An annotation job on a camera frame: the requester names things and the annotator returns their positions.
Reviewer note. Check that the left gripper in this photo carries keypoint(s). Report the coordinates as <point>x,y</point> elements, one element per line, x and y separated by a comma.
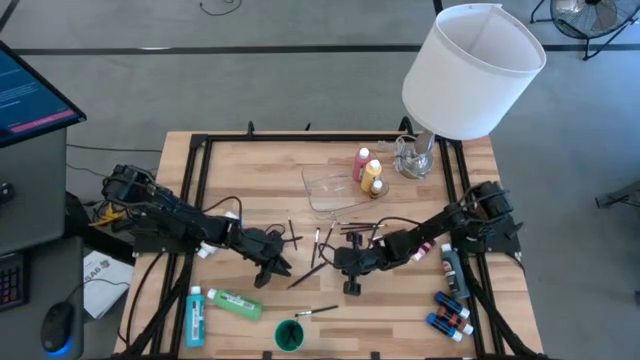
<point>260,245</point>

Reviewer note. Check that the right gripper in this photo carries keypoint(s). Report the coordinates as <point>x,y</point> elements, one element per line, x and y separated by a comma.
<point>362,260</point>

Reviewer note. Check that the short black brush silver ferrule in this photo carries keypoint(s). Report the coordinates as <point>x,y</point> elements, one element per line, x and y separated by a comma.
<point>376,238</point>

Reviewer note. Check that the clear plastic bin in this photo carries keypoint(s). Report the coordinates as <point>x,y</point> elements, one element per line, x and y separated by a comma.
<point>330,195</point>

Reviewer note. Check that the small yellow paint bottle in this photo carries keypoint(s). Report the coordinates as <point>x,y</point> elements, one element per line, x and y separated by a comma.
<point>376,187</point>

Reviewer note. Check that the large yellow paint bottle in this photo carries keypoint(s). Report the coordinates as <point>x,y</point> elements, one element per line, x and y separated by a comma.
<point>371,175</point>

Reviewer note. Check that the red paint bottle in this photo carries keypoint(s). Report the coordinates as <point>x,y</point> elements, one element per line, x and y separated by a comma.
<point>361,162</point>

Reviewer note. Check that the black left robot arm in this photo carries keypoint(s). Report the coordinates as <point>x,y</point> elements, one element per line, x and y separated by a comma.
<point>170,220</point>

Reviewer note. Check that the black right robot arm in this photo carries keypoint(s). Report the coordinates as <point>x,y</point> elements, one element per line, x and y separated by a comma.
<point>440,225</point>

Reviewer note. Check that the green paint bottle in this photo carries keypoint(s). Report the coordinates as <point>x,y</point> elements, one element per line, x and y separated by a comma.
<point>235,303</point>

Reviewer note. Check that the white paint bottle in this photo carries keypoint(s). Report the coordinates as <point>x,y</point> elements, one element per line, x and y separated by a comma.
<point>206,250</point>

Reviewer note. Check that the small pink paint bottle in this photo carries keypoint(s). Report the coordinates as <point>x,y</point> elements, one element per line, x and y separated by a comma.
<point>424,251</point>

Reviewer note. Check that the teal paint bottle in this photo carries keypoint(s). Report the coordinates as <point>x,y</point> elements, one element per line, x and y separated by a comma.
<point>195,320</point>

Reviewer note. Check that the small blue paint bottle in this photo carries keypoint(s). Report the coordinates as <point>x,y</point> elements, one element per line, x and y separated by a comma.
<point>451,305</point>
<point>444,327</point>

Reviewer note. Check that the small brown paint bottle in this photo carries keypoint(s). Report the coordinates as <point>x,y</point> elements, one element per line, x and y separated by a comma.
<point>457,321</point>

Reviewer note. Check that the green plastic cup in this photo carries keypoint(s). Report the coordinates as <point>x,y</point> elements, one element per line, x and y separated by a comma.
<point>280,345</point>

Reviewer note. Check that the white paper booklet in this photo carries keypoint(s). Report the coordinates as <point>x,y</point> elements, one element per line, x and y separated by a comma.
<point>107,285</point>

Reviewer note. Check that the table lamp white shade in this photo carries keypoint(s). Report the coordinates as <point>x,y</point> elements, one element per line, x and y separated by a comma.
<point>470,75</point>

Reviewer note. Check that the black computer mouse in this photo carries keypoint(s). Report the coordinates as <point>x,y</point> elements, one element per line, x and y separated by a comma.
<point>57,325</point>

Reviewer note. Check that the grey desk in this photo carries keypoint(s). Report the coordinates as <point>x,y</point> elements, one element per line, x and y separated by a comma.
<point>30,200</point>

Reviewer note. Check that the black keyboard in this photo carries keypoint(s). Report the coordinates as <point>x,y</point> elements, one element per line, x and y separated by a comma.
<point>12,282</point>

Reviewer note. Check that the black equipment leg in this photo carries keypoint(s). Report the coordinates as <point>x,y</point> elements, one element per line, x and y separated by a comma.
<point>620,197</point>

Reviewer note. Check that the computer monitor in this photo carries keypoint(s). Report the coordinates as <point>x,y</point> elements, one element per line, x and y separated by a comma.
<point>30,95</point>

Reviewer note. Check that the black floor fan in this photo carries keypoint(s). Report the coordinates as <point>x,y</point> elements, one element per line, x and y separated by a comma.
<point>590,17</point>

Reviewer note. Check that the black aluminium table frame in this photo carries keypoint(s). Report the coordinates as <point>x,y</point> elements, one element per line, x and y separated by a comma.
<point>325,136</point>

